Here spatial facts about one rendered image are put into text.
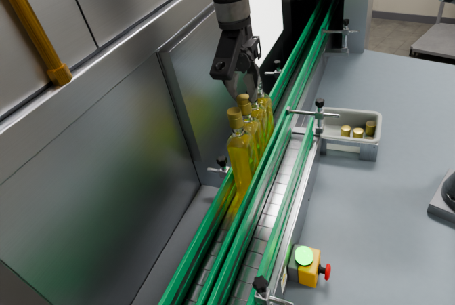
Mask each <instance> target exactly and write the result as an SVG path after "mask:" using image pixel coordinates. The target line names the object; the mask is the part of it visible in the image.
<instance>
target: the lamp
mask: <svg viewBox="0 0 455 305"><path fill-rule="evenodd" d="M295 261H296V263H297V264H298V265H300V266H304V267H306V266H310V265H311V264H312V262H313V253H312V250H310V248H308V247H305V246H301V247H298V248H297V250H296V252H295Z"/></svg>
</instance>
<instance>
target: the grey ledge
mask: <svg viewBox="0 0 455 305"><path fill-rule="evenodd" d="M218 190H219V188H216V187H212V186H206V185H201V187H200V188H199V190H198V192H197V193H196V195H195V197H194V198H193V200H192V202H191V203H190V206H189V207H188V209H187V210H186V212H185V214H184V215H183V218H182V219H181V221H180V222H179V224H178V225H177V228H176V229H175V231H174V233H173V234H172V236H171V238H170V239H169V241H168V243H167V244H166V246H165V248H164V249H163V251H162V253H161V255H160V256H159V258H158V259H157V261H156V263H155V265H154V267H153V268H152V270H151V271H150V274H149V275H148V277H147V279H146V280H145V282H144V284H143V285H142V287H141V289H140V290H139V292H138V294H137V295H136V297H135V299H134V301H133V302H132V304H131V305H158V303H159V302H160V299H161V298H162V296H163V294H164V292H165V290H166V288H167V286H168V284H169V282H170V281H171V279H172V277H173V275H174V273H175V271H176V270H177V267H178V266H179V263H180V262H181V260H182V258H183V256H184V254H185V252H186V250H187V249H188V247H189V245H190V243H191V241H192V239H193V238H194V235H195V234H196V231H197V230H198V228H199V226H200V224H201V222H202V220H203V218H204V217H205V215H206V213H207V211H208V209H209V207H210V206H211V203H212V202H213V199H214V198H215V196H216V194H217V192H218Z"/></svg>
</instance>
